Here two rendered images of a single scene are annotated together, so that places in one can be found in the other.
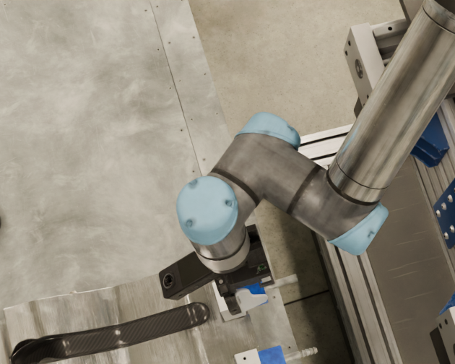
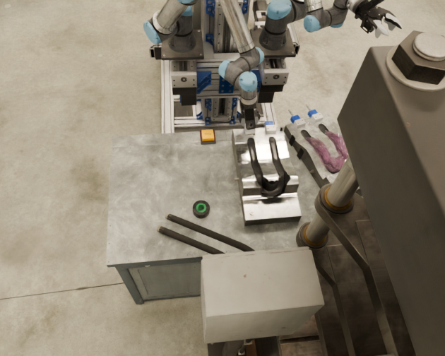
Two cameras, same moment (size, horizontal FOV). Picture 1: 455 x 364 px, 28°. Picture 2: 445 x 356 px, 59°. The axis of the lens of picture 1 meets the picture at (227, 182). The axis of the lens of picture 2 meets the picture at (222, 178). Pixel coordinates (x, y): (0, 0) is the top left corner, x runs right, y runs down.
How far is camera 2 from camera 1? 1.27 m
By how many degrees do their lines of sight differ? 34
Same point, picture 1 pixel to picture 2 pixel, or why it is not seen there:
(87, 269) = (224, 179)
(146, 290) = (241, 153)
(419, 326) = not seen: hidden behind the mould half
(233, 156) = (233, 73)
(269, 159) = (236, 65)
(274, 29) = (106, 169)
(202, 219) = (253, 78)
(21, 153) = (176, 193)
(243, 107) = not seen: hidden behind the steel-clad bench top
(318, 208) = (252, 58)
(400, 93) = (238, 14)
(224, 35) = (102, 186)
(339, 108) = not seen: hidden behind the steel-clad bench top
